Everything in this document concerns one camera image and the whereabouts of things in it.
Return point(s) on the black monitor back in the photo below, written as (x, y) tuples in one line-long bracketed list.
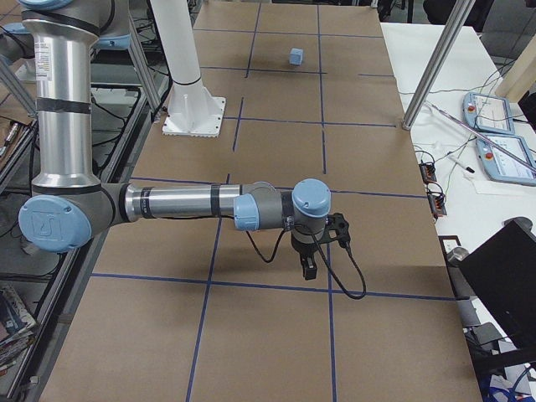
[(501, 272)]

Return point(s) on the lower teach pendant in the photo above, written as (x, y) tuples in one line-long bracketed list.
[(502, 168)]

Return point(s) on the teach pendant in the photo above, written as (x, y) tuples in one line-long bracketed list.
[(488, 113), (502, 168)]

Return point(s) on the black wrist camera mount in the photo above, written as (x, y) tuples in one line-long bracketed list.
[(337, 229)]

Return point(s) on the upper teach pendant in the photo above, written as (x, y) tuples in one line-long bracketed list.
[(488, 113)]

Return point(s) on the white camera post with base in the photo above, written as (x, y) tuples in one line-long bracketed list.
[(191, 110)]

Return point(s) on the black marker pen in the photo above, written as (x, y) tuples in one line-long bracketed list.
[(461, 164)]

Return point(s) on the light blue foam block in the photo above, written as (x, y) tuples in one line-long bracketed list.
[(296, 56)]

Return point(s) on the stack of magazines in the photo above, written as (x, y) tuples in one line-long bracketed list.
[(17, 324)]

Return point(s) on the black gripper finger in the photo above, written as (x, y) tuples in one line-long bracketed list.
[(309, 268)]

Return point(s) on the aluminium frame post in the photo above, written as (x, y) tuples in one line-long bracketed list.
[(453, 26)]

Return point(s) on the silver metal cylinder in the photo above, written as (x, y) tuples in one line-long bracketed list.
[(456, 256)]

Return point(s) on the upper orange connector block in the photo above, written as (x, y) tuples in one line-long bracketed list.
[(428, 172)]

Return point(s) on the lower orange connector block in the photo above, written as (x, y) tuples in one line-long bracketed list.
[(437, 202)]

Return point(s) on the orange connector block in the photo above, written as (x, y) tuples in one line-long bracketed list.
[(428, 172), (437, 202)]

